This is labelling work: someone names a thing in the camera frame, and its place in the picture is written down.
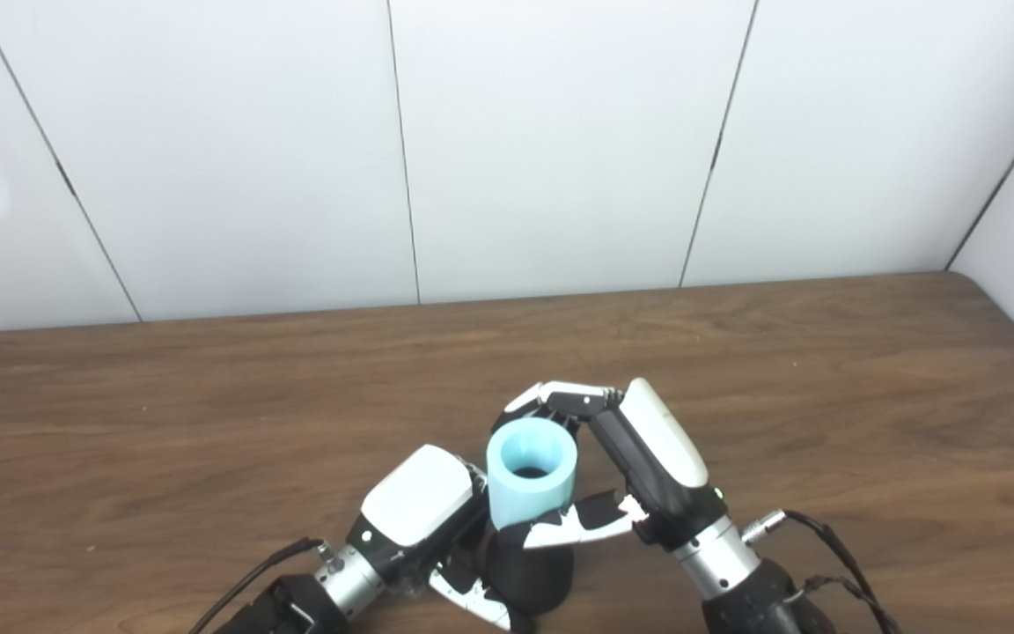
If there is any black funnel-shaped nozzle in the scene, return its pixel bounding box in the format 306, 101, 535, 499
482, 520, 575, 616

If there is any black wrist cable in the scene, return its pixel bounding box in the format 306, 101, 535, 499
740, 509, 904, 634
188, 537, 327, 634

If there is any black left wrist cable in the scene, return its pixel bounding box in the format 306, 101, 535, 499
188, 537, 327, 634

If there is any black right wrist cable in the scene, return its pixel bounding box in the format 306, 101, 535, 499
740, 509, 904, 634

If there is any light-blue hose piece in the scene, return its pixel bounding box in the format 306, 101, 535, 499
486, 418, 578, 531

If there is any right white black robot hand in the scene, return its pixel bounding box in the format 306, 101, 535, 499
491, 378, 730, 551

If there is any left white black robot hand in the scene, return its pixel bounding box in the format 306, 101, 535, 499
346, 445, 534, 634

